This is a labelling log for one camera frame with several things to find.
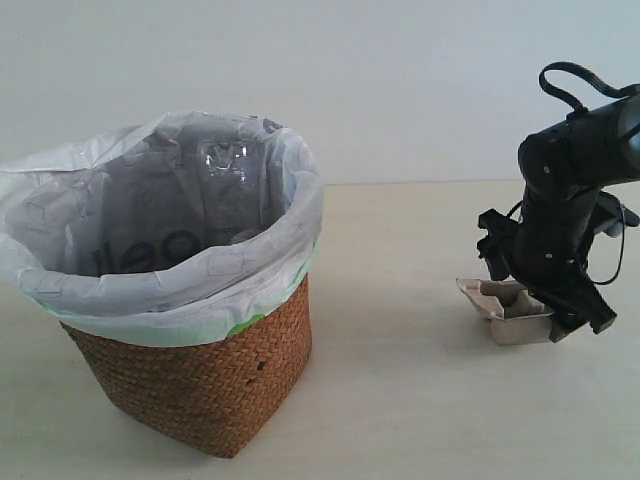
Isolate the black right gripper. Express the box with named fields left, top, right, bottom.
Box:
left=511, top=183, right=616, bottom=343

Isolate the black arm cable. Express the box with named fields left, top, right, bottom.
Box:
left=538, top=61, right=640, bottom=285

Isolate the white plastic bin liner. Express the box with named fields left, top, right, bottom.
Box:
left=1, top=111, right=323, bottom=347

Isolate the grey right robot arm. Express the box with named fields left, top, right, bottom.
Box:
left=507, top=96, right=639, bottom=342

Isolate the brown woven wicker basket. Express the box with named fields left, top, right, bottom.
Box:
left=64, top=279, right=312, bottom=458

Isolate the brown cardboard pulp tray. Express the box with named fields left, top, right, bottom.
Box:
left=456, top=278, right=552, bottom=346

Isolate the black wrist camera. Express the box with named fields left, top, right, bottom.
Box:
left=591, top=191, right=639, bottom=238

